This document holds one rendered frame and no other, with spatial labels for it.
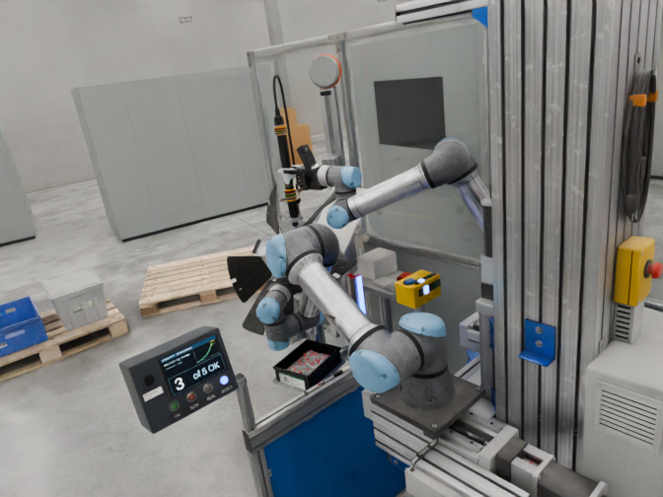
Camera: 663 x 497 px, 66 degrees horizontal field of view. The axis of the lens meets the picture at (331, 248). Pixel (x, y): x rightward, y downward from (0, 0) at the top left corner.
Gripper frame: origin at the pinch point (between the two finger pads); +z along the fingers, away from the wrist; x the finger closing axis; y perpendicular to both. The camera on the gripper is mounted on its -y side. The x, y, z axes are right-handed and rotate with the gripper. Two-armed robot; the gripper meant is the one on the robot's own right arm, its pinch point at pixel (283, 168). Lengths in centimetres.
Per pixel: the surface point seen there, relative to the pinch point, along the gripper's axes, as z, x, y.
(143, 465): 95, -48, 156
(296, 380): -22, -31, 71
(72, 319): 272, -2, 132
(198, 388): -32, -74, 43
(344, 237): -2.4, 28.2, 37.6
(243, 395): -29, -59, 56
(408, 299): -43, 14, 54
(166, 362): -29, -80, 33
